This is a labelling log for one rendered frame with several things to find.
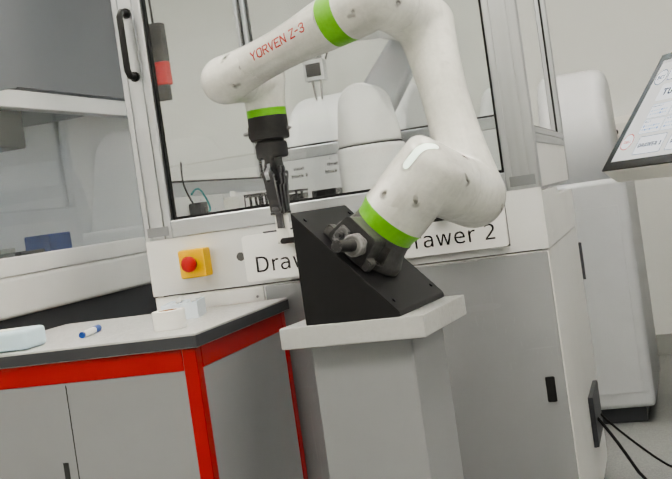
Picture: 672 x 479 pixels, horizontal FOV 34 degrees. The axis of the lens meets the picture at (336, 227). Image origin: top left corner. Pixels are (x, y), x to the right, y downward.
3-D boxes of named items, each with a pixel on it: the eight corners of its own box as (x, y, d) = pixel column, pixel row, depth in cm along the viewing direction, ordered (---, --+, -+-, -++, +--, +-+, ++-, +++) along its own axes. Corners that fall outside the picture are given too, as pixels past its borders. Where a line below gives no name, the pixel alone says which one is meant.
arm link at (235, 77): (355, 47, 234) (338, -1, 235) (323, 46, 225) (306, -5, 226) (232, 112, 255) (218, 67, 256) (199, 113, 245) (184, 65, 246)
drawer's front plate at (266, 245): (364, 267, 255) (358, 220, 255) (247, 282, 263) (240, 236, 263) (366, 267, 257) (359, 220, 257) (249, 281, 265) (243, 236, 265)
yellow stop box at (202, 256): (206, 276, 278) (201, 248, 278) (179, 279, 280) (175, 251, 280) (213, 274, 283) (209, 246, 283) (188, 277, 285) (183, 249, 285)
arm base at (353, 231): (350, 282, 193) (371, 256, 191) (293, 226, 198) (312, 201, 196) (408, 275, 216) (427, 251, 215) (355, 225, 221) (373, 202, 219)
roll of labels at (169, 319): (192, 325, 236) (190, 307, 236) (162, 331, 232) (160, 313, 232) (178, 325, 241) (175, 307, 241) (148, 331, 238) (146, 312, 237)
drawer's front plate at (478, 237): (509, 245, 260) (502, 199, 260) (389, 261, 268) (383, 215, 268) (509, 245, 262) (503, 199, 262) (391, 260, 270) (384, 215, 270)
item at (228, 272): (549, 248, 259) (540, 186, 259) (153, 297, 288) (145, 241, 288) (576, 224, 351) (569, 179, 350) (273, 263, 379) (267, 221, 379)
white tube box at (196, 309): (199, 317, 253) (196, 301, 253) (162, 322, 254) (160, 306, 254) (206, 312, 266) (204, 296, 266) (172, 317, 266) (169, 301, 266)
